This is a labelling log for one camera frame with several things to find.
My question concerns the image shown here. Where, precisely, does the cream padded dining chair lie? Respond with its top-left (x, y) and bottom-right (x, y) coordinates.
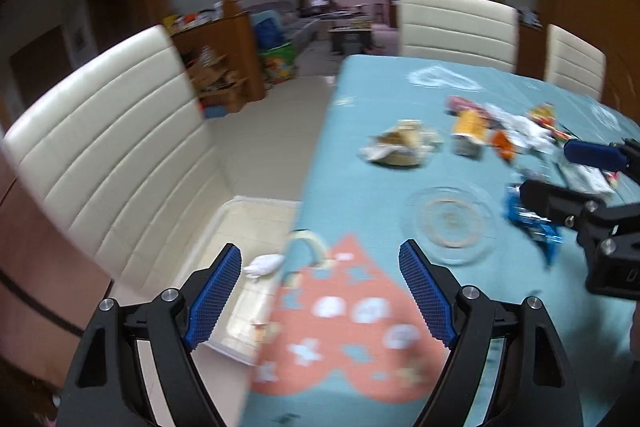
top-left (2, 24), bottom-right (301, 293)
top-left (398, 0), bottom-right (518, 72)
top-left (544, 24), bottom-right (607, 100)

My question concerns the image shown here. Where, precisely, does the white plastic wrapper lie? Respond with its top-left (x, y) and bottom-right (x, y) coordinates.
top-left (557, 157), bottom-right (616, 195)

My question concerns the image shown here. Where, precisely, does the orange peel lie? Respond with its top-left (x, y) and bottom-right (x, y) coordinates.
top-left (492, 129), bottom-right (521, 160)

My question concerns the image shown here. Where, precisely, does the crumpled white tissue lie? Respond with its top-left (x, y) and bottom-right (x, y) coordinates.
top-left (487, 104), bottom-right (556, 152)

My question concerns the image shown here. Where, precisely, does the crumpled pink wrapper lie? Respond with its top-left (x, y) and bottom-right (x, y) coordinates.
top-left (446, 96), bottom-right (493, 118)

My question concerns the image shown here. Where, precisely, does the blue printed tablecloth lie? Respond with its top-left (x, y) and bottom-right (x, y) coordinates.
top-left (240, 54), bottom-right (640, 427)

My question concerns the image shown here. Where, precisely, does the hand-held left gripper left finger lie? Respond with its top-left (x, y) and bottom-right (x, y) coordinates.
top-left (57, 243), bottom-right (243, 427)

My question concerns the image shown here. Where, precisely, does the white plastic bin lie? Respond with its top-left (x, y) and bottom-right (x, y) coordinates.
top-left (172, 195), bottom-right (303, 365)

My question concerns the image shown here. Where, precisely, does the dark coffee table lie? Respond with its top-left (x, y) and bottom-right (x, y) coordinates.
top-left (327, 19), bottom-right (373, 52)

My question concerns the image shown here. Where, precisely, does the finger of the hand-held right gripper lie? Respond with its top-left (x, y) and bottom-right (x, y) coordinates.
top-left (520, 179), bottom-right (608, 228)
top-left (564, 138), bottom-right (640, 180)

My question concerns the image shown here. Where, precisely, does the yellow and red wrapper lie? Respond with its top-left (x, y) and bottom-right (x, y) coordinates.
top-left (527, 104), bottom-right (573, 140)

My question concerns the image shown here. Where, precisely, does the pile of cardboard boxes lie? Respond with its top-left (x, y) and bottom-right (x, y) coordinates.
top-left (187, 47), bottom-right (251, 108)

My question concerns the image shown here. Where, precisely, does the clear glass plate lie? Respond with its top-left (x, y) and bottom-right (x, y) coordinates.
top-left (402, 186), bottom-right (498, 265)

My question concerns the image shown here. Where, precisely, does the white tissue wad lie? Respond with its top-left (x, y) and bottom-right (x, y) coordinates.
top-left (243, 253), bottom-right (286, 282)

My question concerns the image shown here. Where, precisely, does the blue plastic wrapper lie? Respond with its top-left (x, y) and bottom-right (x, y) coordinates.
top-left (502, 184), bottom-right (561, 265)

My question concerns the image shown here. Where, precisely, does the wooden partition cabinet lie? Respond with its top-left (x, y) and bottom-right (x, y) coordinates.
top-left (170, 9), bottom-right (266, 118)

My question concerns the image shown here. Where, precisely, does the grey sofa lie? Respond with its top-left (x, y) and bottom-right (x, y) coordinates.
top-left (280, 14), bottom-right (321, 52)

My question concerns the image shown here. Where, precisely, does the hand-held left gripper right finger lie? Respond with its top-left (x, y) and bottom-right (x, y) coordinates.
top-left (398, 239), bottom-right (583, 427)

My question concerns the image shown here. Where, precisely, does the green printed bag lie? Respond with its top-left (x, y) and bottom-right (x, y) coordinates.
top-left (260, 42), bottom-right (298, 85)

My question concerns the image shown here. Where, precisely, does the yellow food packet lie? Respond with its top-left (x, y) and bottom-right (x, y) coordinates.
top-left (452, 109), bottom-right (488, 158)

